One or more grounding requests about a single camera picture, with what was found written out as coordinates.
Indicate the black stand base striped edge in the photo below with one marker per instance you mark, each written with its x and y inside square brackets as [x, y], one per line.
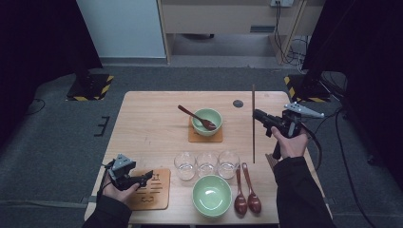
[309, 90]
[90, 88]

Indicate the person's left hand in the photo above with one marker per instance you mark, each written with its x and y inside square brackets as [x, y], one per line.
[118, 194]

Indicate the person's right hand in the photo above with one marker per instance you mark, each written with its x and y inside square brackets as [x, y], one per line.
[293, 145]

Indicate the grey tape strip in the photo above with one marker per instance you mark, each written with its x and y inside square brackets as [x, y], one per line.
[90, 199]
[329, 201]

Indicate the dark red wooden spoon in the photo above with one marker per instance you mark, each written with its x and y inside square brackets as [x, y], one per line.
[240, 204]
[209, 124]
[254, 203]

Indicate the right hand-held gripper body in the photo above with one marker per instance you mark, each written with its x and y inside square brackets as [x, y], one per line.
[288, 122]

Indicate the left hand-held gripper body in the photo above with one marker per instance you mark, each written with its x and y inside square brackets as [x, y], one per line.
[122, 172]

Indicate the wooden coaster with cut-outs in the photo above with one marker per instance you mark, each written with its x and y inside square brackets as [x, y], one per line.
[206, 138]
[155, 193]

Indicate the single brown chopstick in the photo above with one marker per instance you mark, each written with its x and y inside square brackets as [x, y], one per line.
[253, 142]

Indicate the white panel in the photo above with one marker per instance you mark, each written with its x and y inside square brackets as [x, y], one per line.
[120, 28]

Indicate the white power strip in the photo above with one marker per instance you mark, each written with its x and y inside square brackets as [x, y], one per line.
[281, 2]

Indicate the clear glass cup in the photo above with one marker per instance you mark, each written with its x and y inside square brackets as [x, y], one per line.
[184, 166]
[207, 163]
[228, 164]

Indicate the black curtain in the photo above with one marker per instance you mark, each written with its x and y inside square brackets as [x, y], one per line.
[364, 47]
[38, 47]

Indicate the green ceramic bowl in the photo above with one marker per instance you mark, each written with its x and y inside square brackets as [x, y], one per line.
[211, 196]
[215, 115]

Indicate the dark round table grommet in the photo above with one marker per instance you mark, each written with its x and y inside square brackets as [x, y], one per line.
[238, 103]

